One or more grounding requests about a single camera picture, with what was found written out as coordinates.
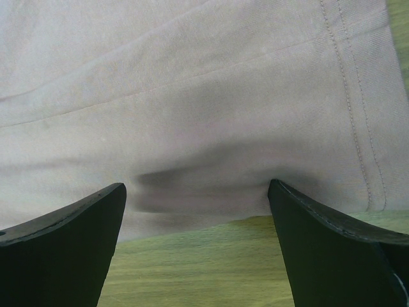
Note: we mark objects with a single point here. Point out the pink graphic t-shirt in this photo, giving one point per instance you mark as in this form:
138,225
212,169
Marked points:
197,105

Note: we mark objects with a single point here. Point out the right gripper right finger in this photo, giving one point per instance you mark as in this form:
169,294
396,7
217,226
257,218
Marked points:
335,260

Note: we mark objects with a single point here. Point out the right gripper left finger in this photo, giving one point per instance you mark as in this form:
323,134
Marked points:
62,258

